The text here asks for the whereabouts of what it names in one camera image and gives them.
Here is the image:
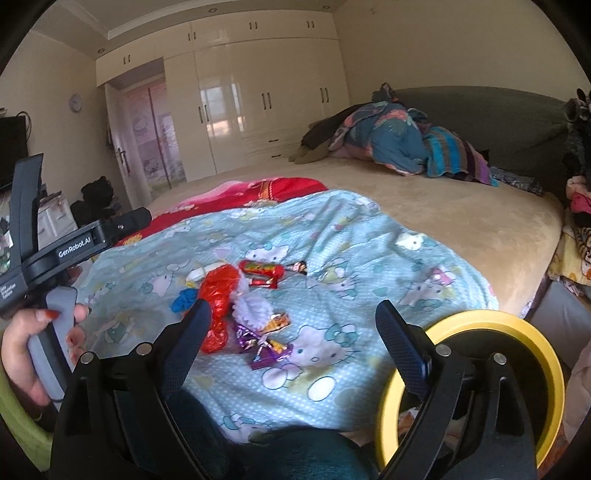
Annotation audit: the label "red blanket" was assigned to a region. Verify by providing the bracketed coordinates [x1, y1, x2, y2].
[113, 178, 329, 247]

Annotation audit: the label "long red candy wrapper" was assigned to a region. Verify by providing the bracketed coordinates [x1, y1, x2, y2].
[239, 259, 283, 278]

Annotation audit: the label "dark brown cloth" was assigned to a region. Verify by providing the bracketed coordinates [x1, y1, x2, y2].
[288, 107, 365, 164]

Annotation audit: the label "grey headboard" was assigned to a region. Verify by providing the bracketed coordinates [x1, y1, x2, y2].
[394, 85, 575, 197]

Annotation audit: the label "red plastic bag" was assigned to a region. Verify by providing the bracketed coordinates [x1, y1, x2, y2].
[198, 265, 241, 354]

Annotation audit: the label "light blue cat-print blanket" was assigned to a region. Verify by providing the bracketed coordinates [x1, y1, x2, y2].
[76, 189, 499, 444]

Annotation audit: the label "grey cloth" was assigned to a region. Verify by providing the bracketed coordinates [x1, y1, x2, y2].
[526, 279, 591, 365]

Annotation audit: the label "striped blanket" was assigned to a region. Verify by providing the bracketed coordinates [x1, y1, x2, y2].
[422, 124, 499, 188]

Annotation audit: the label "yellow-rimmed trash bin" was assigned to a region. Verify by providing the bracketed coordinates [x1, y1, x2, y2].
[375, 310, 566, 469]

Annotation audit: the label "red and white wrapper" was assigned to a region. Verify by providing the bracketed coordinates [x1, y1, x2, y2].
[249, 272, 280, 291]

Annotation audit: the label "blue wrapper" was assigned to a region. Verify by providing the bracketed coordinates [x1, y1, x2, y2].
[172, 287, 200, 315]

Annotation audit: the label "black bag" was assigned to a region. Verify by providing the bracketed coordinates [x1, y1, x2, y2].
[70, 176, 116, 227]

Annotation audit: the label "blue floral quilt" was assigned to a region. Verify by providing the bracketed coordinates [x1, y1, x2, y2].
[328, 99, 439, 176]

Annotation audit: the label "purple foil wrapper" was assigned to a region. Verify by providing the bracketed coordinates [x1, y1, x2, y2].
[233, 323, 264, 354]

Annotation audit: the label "white frilly paper liner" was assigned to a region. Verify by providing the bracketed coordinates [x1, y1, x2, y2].
[231, 277, 278, 330]

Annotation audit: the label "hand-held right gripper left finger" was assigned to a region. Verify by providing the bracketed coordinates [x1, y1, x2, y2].
[50, 299, 218, 480]

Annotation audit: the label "dark patterned cloth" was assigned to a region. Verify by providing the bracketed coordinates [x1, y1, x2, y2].
[489, 166, 546, 197]

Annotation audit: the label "beige bed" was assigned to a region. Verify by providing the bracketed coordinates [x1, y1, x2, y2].
[148, 152, 566, 319]

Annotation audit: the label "purple and orange snack wrapper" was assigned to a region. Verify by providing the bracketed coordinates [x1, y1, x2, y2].
[249, 339, 293, 370]

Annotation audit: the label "black fuzzy clothing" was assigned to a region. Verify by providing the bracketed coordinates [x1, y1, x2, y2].
[561, 88, 591, 208]

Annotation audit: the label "white and yellow wrapper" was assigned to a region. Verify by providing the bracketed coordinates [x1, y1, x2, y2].
[185, 265, 218, 284]

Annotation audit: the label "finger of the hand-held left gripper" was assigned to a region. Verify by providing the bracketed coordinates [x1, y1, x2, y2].
[104, 207, 153, 245]

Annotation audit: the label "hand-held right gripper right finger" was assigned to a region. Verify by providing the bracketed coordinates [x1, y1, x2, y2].
[375, 299, 561, 480]

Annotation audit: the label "pile of clothes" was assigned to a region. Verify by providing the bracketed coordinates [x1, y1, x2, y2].
[547, 222, 591, 296]

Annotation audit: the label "black television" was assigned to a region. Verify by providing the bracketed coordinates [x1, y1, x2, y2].
[0, 115, 29, 190]

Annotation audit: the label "pink patterned glass door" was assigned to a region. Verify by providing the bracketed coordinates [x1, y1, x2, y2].
[124, 76, 188, 190]

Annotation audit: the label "cream glossy wardrobe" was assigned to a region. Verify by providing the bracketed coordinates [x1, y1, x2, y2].
[95, 11, 352, 185]

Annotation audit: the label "lilac cloth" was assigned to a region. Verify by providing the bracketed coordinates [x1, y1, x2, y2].
[561, 342, 591, 444]

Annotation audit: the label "green plastic basin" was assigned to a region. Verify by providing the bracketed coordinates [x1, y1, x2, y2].
[0, 364, 54, 472]

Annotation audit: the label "teal pants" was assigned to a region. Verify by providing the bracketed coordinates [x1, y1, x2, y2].
[171, 392, 384, 480]

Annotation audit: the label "person's left hand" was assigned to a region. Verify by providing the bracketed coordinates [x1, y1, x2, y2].
[0, 305, 90, 416]

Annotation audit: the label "white door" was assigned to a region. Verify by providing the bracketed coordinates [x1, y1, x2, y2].
[105, 83, 151, 210]

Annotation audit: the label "pink cloth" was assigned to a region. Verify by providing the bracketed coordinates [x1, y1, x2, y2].
[567, 175, 591, 229]

